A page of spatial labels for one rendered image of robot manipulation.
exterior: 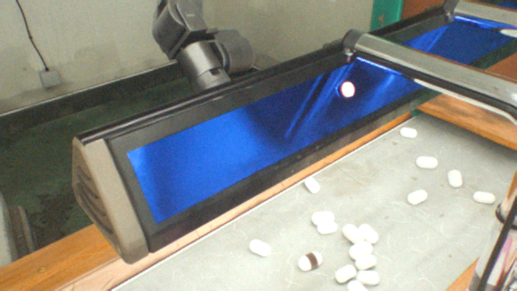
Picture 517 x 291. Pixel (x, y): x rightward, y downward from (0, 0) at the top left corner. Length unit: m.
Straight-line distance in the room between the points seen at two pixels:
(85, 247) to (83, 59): 2.02
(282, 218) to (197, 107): 0.47
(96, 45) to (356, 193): 2.08
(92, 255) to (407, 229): 0.48
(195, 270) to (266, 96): 0.40
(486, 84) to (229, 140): 0.17
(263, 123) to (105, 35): 2.38
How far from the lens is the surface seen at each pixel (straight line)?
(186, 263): 0.67
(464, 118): 0.94
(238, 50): 0.72
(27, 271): 0.70
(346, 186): 0.81
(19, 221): 1.44
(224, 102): 0.29
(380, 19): 1.05
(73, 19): 2.57
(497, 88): 0.32
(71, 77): 2.65
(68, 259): 0.69
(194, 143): 0.28
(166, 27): 0.70
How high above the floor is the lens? 1.24
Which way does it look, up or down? 34 degrees down
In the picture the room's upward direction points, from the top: straight up
